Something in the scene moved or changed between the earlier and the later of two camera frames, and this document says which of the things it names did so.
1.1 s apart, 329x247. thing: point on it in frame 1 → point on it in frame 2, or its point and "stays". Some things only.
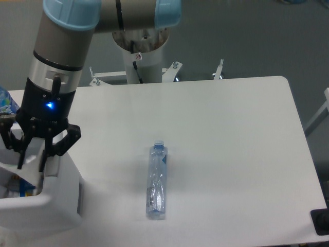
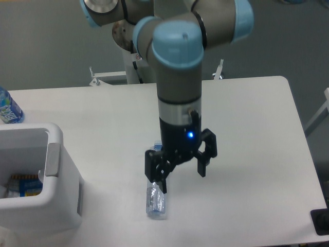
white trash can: x=58 y=204 stays
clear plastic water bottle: x=157 y=181 stays
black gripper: x=43 y=112 → x=179 y=143
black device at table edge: x=320 y=219 stays
